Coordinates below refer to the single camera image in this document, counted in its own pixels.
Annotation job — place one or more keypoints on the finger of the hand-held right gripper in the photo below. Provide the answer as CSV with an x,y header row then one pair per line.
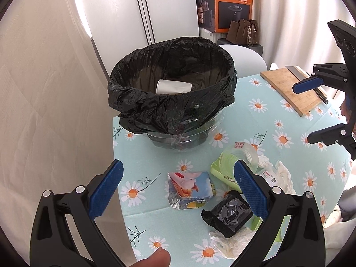
x,y
315,137
306,85

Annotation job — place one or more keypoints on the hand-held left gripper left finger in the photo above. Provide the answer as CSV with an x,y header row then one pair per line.
x,y
107,190

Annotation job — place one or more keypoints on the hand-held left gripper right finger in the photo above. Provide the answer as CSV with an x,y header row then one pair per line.
x,y
250,193

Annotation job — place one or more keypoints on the clear plastic cup red print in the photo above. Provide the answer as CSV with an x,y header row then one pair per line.
x,y
250,151

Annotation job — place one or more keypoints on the clear plastic trash bin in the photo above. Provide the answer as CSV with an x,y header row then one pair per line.
x,y
178,144

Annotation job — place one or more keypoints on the black trash bag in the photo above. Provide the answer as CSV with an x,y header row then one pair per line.
x,y
144,103

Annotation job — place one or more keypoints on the person's right hand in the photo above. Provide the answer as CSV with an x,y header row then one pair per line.
x,y
344,108

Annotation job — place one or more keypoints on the person's left hand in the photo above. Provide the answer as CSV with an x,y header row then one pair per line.
x,y
151,259

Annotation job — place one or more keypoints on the kitchen knife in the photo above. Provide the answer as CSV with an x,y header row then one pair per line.
x,y
296,72

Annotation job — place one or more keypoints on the wooden cutting board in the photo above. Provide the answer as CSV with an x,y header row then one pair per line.
x,y
289,91

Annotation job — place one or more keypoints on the white labelled plastic bottle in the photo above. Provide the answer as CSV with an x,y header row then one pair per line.
x,y
268,176

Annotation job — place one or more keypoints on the black plastic wrapper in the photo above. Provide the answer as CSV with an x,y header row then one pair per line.
x,y
222,214

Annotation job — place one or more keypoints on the green plastic lid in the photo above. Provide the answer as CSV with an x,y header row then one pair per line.
x,y
222,167

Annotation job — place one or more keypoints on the light green plastic container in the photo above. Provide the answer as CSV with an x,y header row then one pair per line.
x,y
279,232

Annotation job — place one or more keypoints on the colourful snack wrapper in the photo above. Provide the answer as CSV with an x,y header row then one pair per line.
x,y
194,183

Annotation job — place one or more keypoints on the daisy print tablecloth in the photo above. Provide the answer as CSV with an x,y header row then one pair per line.
x,y
155,158

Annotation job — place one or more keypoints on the white chair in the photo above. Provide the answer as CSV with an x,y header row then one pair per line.
x,y
244,58

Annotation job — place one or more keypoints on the white curtain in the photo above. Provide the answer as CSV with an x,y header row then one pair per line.
x,y
292,19

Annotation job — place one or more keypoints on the brown handbag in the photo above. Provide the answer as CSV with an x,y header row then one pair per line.
x,y
240,32

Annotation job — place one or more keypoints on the orange cardboard box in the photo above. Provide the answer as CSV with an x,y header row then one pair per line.
x,y
230,5

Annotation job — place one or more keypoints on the white paper cup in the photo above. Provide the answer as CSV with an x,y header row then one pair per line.
x,y
172,86

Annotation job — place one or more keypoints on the white wardrobe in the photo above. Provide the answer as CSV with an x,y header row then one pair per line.
x,y
116,14

